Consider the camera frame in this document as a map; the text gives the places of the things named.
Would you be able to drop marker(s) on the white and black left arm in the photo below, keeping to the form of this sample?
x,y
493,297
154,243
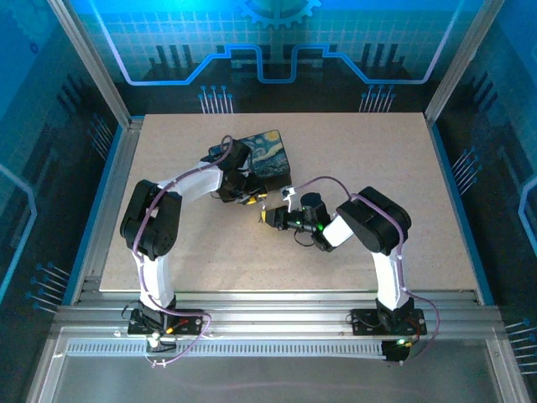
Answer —
x,y
155,273

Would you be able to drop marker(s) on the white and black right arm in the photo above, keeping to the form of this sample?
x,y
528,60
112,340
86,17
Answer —
x,y
388,277

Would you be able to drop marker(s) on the blue table side trim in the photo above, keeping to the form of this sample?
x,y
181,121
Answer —
x,y
465,218
90,218

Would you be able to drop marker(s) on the grey metal shelf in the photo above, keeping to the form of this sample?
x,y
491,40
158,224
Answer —
x,y
268,378

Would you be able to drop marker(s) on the black box with painting lid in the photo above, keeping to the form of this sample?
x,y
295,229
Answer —
x,y
270,155

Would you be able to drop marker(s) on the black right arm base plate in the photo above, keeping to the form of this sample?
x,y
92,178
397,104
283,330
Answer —
x,y
363,323

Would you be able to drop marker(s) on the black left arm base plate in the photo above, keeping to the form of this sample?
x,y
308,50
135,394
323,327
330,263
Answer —
x,y
189,325

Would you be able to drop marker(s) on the aluminium frame post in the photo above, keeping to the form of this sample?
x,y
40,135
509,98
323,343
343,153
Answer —
x,y
461,59
92,63

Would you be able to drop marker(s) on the aluminium frame rail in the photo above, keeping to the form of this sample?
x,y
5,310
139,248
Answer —
x,y
272,310

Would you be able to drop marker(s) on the aluminium side rail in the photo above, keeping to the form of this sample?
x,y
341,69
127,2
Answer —
x,y
110,210

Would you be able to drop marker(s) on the black controller with green light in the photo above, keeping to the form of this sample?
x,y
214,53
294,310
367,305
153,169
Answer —
x,y
396,352

